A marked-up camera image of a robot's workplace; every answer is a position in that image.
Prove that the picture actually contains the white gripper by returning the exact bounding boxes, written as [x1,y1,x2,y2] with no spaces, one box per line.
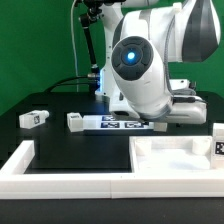
[166,79,207,124]

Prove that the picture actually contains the white square tabletop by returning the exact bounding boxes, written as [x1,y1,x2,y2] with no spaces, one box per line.
[129,136,214,173]

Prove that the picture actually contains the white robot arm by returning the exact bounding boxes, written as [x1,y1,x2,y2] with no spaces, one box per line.
[102,0,221,124]

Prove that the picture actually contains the white marker plate with tags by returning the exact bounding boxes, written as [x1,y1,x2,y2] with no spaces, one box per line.
[83,115,154,130]

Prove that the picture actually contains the grey cable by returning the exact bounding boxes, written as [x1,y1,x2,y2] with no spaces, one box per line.
[70,0,81,92]

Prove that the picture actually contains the black cable on table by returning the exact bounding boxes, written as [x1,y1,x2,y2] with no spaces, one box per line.
[43,75,98,94]

